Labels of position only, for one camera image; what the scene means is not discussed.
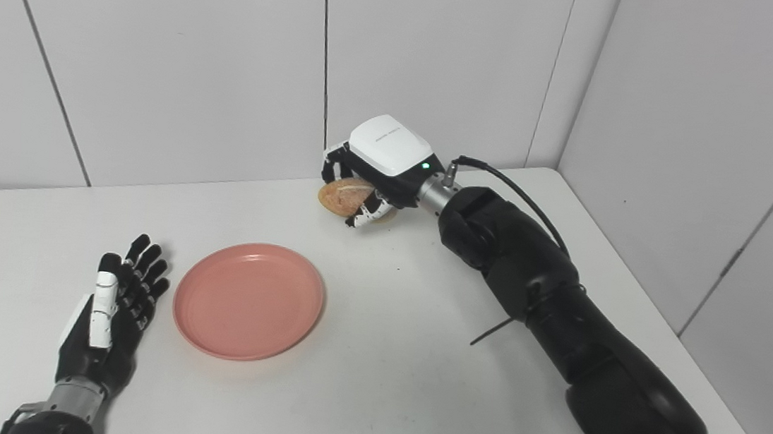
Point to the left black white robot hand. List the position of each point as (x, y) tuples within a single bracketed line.
[(82, 358)]

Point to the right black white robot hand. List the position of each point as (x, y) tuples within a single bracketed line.
[(393, 147)]

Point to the golden bread roll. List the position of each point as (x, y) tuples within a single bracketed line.
[(342, 196)]

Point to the pink round plate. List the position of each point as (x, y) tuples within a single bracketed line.
[(248, 301)]

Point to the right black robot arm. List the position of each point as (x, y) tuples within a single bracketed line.
[(563, 298)]

